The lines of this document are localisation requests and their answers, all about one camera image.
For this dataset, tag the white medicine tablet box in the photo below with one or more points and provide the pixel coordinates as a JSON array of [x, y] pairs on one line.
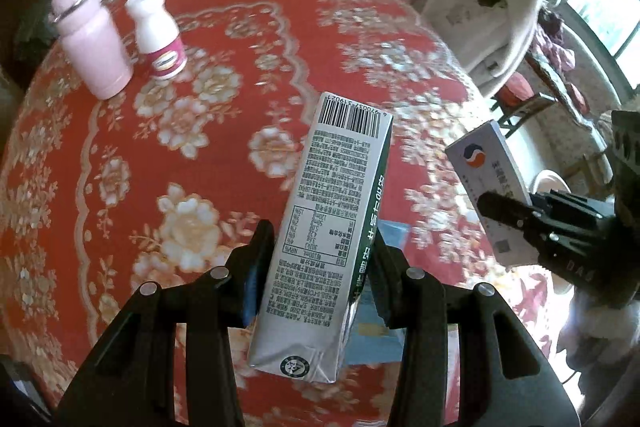
[[484, 164]]

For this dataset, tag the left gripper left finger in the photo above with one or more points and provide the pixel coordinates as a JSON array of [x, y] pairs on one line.
[[128, 377]]

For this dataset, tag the red floral tablecloth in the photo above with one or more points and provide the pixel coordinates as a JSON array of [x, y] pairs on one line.
[[162, 181]]

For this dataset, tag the pink thermos bottle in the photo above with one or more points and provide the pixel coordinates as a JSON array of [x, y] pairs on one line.
[[91, 42]]

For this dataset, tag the small red cushioned stool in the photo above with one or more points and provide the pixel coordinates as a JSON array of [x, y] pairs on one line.
[[518, 103]]

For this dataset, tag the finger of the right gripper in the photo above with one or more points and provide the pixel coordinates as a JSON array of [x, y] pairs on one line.
[[502, 214]]

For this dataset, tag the white pink supplement bottle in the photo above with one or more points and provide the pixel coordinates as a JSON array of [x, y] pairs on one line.
[[157, 38]]

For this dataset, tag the white chair with coat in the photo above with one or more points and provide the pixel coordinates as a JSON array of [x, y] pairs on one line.
[[489, 38]]

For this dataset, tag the light blue snack bag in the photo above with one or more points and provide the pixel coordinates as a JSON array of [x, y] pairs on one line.
[[371, 341]]

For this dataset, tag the beige trash bucket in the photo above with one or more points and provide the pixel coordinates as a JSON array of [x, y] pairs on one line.
[[544, 183]]

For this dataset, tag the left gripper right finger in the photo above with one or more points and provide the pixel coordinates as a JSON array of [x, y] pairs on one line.
[[505, 379]]

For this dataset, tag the white green milk carton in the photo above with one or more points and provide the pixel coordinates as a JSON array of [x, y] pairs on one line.
[[320, 261]]

